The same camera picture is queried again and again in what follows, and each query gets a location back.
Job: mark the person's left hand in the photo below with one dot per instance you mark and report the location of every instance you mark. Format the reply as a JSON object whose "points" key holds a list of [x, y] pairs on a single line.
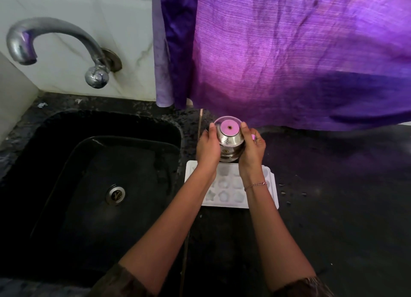
{"points": [[207, 151]]}

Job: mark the person's right hand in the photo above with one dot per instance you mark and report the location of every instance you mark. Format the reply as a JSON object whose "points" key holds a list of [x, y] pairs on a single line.
{"points": [[252, 152]]}

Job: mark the person's right thumb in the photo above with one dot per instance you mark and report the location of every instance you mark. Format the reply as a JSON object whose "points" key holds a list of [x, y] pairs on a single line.
{"points": [[244, 134]]}

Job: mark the person's left thumb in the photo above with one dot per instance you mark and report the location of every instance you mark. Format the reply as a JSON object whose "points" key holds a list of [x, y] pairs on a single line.
{"points": [[213, 134]]}

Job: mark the steel water pot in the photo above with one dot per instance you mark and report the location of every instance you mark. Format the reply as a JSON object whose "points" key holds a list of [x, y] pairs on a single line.
{"points": [[229, 139]]}

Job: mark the person's right forearm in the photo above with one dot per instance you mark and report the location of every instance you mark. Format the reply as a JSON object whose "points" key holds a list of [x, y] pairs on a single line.
{"points": [[273, 232]]}

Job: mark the person's left forearm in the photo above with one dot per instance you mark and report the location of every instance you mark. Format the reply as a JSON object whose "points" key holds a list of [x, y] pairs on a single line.
{"points": [[170, 229]]}

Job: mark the white ice cube tray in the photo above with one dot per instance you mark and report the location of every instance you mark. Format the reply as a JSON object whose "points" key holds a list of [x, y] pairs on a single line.
{"points": [[229, 187]]}

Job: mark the purple curtain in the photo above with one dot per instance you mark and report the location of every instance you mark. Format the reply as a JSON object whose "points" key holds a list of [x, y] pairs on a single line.
{"points": [[289, 53]]}

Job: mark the lilac cloth strip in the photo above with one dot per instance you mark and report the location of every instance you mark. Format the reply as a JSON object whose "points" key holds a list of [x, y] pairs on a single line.
{"points": [[159, 46]]}

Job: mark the steel sink drain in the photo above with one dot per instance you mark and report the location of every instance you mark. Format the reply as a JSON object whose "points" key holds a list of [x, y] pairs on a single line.
{"points": [[115, 194]]}

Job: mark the black stone sink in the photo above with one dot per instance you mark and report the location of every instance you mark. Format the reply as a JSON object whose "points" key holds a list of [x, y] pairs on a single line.
{"points": [[86, 194]]}

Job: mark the chrome wall tap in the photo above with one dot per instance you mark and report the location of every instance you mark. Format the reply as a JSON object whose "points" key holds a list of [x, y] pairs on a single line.
{"points": [[61, 49]]}

